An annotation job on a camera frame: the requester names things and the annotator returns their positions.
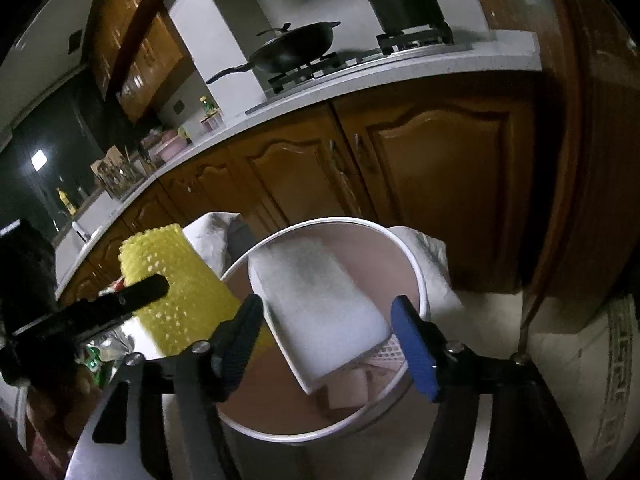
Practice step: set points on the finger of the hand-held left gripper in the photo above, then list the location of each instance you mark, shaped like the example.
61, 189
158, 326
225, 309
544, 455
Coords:
130, 296

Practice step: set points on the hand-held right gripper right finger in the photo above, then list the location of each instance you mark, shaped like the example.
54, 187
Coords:
415, 350

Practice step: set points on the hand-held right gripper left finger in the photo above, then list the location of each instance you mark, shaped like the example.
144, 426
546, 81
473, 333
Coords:
240, 345

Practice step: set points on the yellow bumpy sponge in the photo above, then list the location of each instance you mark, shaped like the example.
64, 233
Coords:
175, 260

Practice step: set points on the pink trash bin white rim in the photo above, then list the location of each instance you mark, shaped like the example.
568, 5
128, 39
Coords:
400, 260

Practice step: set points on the person's left hand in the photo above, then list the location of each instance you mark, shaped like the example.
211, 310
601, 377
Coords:
55, 410

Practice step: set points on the green shiny wrapper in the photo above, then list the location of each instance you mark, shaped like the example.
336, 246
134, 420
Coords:
97, 355

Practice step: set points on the brown cardboard piece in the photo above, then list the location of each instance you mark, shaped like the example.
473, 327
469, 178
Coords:
350, 380

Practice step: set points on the white faucet filter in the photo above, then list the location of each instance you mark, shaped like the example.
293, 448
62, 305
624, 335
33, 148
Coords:
80, 227

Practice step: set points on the white floral tablecloth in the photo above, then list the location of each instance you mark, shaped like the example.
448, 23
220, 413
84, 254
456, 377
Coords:
210, 240

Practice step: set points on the yellow dish soap bottle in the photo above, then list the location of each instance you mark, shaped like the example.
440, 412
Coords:
65, 202

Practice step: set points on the pink plastic basin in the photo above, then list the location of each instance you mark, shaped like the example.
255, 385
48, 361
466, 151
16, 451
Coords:
167, 146

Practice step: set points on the dark window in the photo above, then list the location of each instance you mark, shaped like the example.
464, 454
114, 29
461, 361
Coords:
40, 125

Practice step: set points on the wooden lower kitchen cabinets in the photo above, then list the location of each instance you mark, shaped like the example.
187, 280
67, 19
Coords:
440, 170

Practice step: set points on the wooden kitchen cabinets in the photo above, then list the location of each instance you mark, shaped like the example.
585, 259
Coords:
440, 170
150, 55

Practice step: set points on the pink spice container set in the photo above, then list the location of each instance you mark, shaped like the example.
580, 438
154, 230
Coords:
211, 122

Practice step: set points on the wooden upper kitchen cabinets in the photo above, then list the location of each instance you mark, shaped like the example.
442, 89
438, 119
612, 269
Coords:
150, 55

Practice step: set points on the wooden door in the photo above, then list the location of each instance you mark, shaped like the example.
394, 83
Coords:
590, 135

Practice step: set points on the gas stove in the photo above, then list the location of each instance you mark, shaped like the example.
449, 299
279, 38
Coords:
350, 62

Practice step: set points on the black wok with lid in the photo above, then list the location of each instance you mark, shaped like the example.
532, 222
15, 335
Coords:
300, 45

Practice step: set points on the white kitchen countertop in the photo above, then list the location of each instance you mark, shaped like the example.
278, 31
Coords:
500, 50

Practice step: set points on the black stock pot with lid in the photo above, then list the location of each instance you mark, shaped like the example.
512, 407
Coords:
405, 5

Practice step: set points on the dark wall outlet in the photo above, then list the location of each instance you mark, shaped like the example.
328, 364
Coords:
178, 107

